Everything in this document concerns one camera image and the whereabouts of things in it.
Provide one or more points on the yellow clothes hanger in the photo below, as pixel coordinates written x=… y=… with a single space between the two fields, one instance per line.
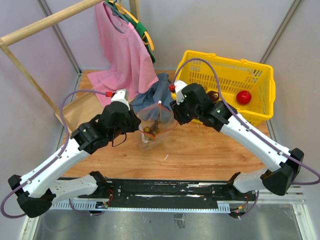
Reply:
x=140 y=28

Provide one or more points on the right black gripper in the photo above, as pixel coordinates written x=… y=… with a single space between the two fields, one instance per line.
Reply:
x=177 y=109

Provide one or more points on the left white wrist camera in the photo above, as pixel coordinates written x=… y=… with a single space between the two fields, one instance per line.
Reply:
x=120 y=96

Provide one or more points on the green grape bunch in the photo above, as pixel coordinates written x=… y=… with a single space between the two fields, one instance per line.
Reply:
x=150 y=132

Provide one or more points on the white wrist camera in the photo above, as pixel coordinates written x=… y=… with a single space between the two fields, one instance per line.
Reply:
x=120 y=96
x=177 y=88

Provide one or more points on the wooden clothes rack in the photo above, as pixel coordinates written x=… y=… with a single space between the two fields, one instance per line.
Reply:
x=22 y=108

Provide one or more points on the green garment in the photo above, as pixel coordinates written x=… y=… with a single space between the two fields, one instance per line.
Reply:
x=153 y=59

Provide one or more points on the grey clothes hanger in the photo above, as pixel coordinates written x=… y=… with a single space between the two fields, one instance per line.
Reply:
x=120 y=18

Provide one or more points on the red apple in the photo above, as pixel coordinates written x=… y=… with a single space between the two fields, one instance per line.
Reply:
x=243 y=97

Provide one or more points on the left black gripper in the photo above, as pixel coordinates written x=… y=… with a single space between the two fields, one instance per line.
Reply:
x=134 y=120

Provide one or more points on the clear zip top bag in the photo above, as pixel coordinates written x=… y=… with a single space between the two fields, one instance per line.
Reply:
x=167 y=124

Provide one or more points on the blue grey cloth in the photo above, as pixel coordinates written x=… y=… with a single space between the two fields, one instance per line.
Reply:
x=159 y=91

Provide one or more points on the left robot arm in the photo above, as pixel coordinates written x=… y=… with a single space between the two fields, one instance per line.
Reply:
x=38 y=190

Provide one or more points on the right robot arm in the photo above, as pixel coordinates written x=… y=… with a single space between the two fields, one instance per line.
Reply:
x=281 y=164

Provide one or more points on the pink t-shirt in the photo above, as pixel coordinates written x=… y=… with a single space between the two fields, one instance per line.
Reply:
x=131 y=66

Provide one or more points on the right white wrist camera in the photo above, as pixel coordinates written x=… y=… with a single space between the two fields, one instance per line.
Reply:
x=177 y=88

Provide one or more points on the yellow plastic basket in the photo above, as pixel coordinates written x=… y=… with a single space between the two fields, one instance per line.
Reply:
x=208 y=70

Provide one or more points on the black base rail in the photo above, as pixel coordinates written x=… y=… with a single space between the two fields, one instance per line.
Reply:
x=177 y=195

